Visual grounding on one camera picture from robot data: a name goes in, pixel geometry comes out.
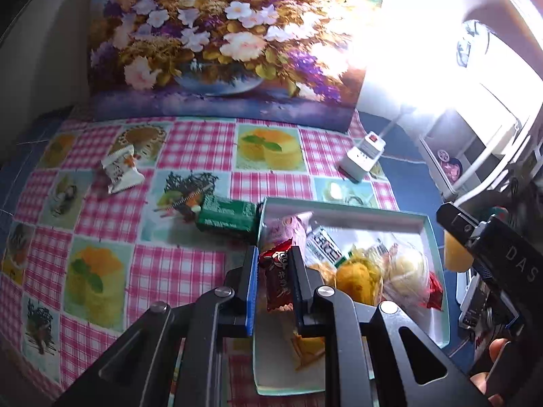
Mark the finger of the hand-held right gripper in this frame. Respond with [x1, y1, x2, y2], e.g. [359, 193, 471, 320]
[436, 202, 489, 273]

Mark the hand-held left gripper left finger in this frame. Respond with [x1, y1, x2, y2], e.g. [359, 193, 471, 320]
[55, 244, 260, 407]

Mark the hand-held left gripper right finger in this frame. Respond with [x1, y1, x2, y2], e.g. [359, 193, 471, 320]
[288, 246, 493, 407]

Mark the small red cartoon snack packet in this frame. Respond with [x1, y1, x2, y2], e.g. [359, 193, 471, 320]
[259, 239, 294, 313]

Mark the yellow snack packet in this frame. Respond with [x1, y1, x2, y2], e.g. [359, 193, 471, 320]
[443, 233, 473, 273]

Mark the orange yellow cake packet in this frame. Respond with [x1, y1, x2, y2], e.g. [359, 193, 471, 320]
[335, 250, 382, 306]

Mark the pink snack packet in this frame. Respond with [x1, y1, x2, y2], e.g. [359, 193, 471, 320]
[265, 214, 315, 255]

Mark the orange cream snack packet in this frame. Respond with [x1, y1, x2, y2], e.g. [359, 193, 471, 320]
[291, 331, 327, 371]

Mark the cream bun clear packet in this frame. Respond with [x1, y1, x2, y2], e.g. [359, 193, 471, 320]
[382, 244, 431, 295]

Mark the teal-rimmed white tray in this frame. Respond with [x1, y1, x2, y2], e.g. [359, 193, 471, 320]
[252, 197, 451, 395]

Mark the person's right hand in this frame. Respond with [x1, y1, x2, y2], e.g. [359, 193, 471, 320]
[471, 338, 510, 407]

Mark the green snack box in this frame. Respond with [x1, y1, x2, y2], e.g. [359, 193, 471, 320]
[196, 195, 259, 239]

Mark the bright red snack packet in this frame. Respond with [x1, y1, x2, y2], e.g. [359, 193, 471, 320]
[424, 271, 444, 310]

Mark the white shelf unit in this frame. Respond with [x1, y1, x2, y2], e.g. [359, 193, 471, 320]
[418, 8, 543, 204]

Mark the white power strip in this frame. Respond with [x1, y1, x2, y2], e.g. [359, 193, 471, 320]
[337, 131, 388, 183]

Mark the pink checkered tablecloth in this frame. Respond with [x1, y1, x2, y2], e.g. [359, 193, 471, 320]
[0, 116, 401, 407]

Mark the white patterned snack packet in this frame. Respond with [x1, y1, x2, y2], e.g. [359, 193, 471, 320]
[101, 144, 143, 195]

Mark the flower painting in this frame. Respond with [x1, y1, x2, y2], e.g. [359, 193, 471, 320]
[87, 0, 387, 134]

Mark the white power cable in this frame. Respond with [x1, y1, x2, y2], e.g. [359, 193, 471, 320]
[377, 104, 418, 140]

